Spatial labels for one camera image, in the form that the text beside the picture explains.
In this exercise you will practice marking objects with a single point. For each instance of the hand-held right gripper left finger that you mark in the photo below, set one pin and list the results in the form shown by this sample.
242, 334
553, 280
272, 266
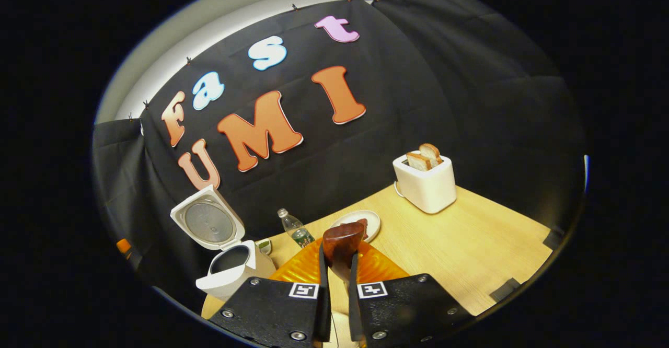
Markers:
324, 296

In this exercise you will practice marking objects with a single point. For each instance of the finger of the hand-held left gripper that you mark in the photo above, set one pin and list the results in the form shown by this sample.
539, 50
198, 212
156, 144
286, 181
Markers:
124, 246

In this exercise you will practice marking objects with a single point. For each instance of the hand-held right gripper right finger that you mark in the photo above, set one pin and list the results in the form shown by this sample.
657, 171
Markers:
353, 296

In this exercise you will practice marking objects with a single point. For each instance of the brown wooden spoon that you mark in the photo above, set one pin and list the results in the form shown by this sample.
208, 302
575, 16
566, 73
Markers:
342, 243

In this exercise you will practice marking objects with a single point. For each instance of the white rice cooker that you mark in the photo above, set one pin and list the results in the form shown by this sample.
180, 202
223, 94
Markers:
230, 275

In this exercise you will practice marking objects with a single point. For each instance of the glass bottle green label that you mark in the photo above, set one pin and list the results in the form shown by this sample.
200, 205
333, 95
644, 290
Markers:
299, 233

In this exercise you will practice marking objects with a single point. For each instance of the red meat piece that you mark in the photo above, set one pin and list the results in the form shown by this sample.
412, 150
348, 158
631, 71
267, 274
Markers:
364, 228

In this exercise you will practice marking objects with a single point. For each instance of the white round plate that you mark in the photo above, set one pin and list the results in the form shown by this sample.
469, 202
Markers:
372, 222

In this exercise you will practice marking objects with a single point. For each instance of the small white green cup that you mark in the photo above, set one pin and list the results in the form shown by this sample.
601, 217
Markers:
264, 246

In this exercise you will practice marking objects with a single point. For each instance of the white toaster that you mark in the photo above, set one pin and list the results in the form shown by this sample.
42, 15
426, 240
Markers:
428, 188

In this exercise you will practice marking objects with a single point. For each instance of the black tape strip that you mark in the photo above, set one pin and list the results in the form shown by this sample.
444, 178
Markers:
504, 289
553, 239

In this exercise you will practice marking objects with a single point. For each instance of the black backdrop cloth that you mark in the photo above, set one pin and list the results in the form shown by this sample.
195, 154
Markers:
444, 102

